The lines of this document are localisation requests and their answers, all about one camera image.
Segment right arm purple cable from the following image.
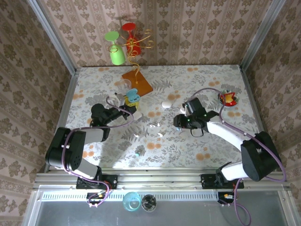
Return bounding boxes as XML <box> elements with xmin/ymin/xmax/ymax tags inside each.
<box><xmin>187</xmin><ymin>88</ymin><xmax>287</xmax><ymax>226</ymax></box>

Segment red wine glass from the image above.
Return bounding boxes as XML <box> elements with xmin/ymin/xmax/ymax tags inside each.
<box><xmin>121</xmin><ymin>22</ymin><xmax>142</xmax><ymax>55</ymax></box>

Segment dark clear drinking glass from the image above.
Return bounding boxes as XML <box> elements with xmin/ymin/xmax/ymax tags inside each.
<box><xmin>141</xmin><ymin>194</ymin><xmax>158</xmax><ymax>212</ymax></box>

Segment floral patterned table cover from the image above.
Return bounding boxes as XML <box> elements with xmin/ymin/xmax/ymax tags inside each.
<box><xmin>57</xmin><ymin>65</ymin><xmax>271</xmax><ymax>169</ymax></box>

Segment white slotted cable duct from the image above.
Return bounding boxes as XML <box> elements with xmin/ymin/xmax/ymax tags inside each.
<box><xmin>41</xmin><ymin>192</ymin><xmax>221</xmax><ymax>201</ymax></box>

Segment blue oval earbud case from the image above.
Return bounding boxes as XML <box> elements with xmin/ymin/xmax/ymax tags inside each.
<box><xmin>125</xmin><ymin>89</ymin><xmax>142</xmax><ymax>103</ymax></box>

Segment gold wire glass rack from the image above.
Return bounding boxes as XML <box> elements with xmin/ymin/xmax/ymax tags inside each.
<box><xmin>108</xmin><ymin>29</ymin><xmax>155</xmax><ymax>99</ymax></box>

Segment aluminium extrusion frame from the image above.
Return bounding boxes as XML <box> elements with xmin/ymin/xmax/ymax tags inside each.
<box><xmin>22</xmin><ymin>0</ymin><xmax>294</xmax><ymax>226</ymax></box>

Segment black connector box orange wires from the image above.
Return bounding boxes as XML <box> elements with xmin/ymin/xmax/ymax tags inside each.
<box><xmin>86</xmin><ymin>192</ymin><xmax>107</xmax><ymax>205</ymax></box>
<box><xmin>218</xmin><ymin>192</ymin><xmax>236</xmax><ymax>204</ymax></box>

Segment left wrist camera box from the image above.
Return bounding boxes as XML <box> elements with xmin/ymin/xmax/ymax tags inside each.
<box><xmin>114</xmin><ymin>92</ymin><xmax>127</xmax><ymax>107</ymax></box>

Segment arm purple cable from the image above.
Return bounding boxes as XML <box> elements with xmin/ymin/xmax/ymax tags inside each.
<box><xmin>187</xmin><ymin>88</ymin><xmax>287</xmax><ymax>226</ymax></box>
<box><xmin>61</xmin><ymin>96</ymin><xmax>135</xmax><ymax>208</ymax></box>

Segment teal drinking glass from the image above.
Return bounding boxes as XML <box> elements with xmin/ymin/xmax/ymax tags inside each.
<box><xmin>122</xmin><ymin>192</ymin><xmax>142</xmax><ymax>212</ymax></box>

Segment green wine glass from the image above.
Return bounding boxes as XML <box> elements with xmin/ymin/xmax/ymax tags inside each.
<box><xmin>104</xmin><ymin>31</ymin><xmax>126</xmax><ymax>66</ymax></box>

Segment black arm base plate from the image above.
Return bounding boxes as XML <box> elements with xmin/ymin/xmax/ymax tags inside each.
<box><xmin>76</xmin><ymin>174</ymin><xmax>118</xmax><ymax>190</ymax></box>
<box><xmin>200</xmin><ymin>173</ymin><xmax>245</xmax><ymax>189</ymax></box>

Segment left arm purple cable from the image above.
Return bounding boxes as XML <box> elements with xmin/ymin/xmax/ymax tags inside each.
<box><xmin>61</xmin><ymin>96</ymin><xmax>135</xmax><ymax>208</ymax></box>

